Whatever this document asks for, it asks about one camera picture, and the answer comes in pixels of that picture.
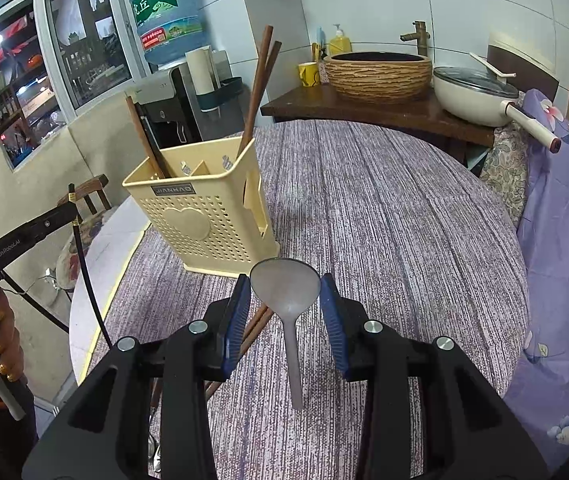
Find grey plastic spoon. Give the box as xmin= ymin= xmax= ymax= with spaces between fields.
xmin=250 ymin=258 xmax=321 ymax=411

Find brown wooden chopstick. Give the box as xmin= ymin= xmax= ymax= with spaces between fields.
xmin=125 ymin=96 xmax=165 ymax=179

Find thin brown chopstick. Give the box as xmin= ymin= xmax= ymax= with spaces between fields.
xmin=203 ymin=309 xmax=270 ymax=403

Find brown chopstick on table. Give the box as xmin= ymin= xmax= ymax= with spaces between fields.
xmin=205 ymin=304 xmax=274 ymax=401

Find cream plastic utensil basket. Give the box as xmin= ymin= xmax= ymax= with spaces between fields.
xmin=123 ymin=136 xmax=280 ymax=278

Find wooden chair with cushion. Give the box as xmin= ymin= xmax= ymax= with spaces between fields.
xmin=54 ymin=174 xmax=115 ymax=292

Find dark wooden counter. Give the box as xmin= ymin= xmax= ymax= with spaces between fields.
xmin=260 ymin=84 xmax=494 ymax=148

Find grey water dispenser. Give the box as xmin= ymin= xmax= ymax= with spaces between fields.
xmin=128 ymin=63 xmax=244 ymax=148

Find purple floral cloth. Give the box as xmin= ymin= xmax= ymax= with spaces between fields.
xmin=505 ymin=90 xmax=569 ymax=471

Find woven pattern basin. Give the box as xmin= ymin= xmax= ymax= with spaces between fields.
xmin=325 ymin=52 xmax=432 ymax=103

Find yellow mug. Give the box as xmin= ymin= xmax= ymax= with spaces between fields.
xmin=298 ymin=62 xmax=321 ymax=88

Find paper towel roll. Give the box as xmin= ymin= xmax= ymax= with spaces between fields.
xmin=186 ymin=46 xmax=217 ymax=96

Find cream frying pan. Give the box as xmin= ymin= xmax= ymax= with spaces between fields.
xmin=433 ymin=52 xmax=561 ymax=154

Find yellow soap bottle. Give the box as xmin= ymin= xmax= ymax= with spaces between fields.
xmin=328 ymin=24 xmax=353 ymax=56

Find brown chopstick in basket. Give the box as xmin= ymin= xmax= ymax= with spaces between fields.
xmin=237 ymin=25 xmax=274 ymax=156
xmin=238 ymin=40 xmax=282 ymax=155

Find brass faucet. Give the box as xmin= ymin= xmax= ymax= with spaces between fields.
xmin=399 ymin=21 xmax=430 ymax=56

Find blue water jug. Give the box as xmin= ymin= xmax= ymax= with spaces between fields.
xmin=129 ymin=0 xmax=206 ymax=65

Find black cable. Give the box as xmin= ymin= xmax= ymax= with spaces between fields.
xmin=66 ymin=183 xmax=115 ymax=351

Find window with white frame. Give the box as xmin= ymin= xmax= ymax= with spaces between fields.
xmin=0 ymin=0 xmax=151 ymax=170

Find dark teal wall holder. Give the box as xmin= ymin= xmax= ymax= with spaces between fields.
xmin=196 ymin=77 xmax=243 ymax=112

